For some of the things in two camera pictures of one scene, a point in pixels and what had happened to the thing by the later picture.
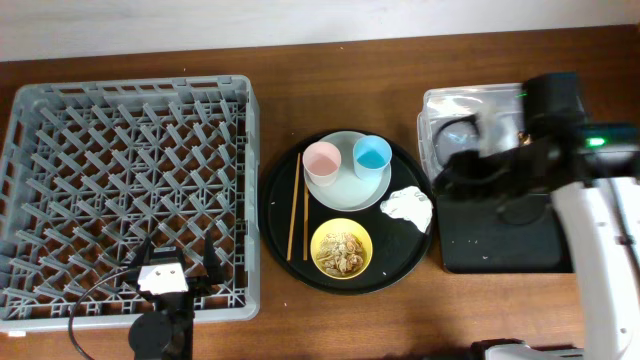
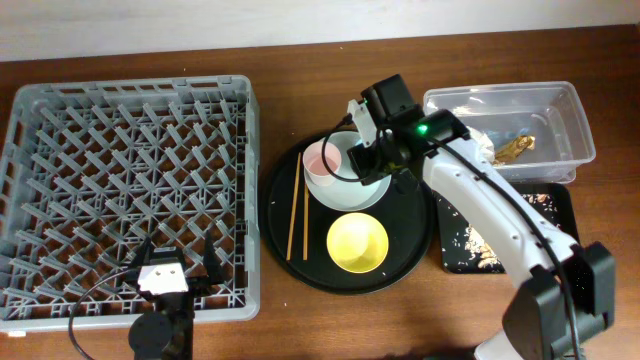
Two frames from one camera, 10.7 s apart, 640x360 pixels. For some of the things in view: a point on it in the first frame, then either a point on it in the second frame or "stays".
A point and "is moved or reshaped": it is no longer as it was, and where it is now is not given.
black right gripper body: (463, 167) -> (364, 163)
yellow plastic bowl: (341, 248) is moved or reshaped
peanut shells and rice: (340, 254) -> (466, 248)
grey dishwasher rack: (90, 169) stays
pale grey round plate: (349, 192) stays
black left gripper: (197, 285) stays
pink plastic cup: (321, 162) stays
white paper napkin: (411, 204) -> (484, 143)
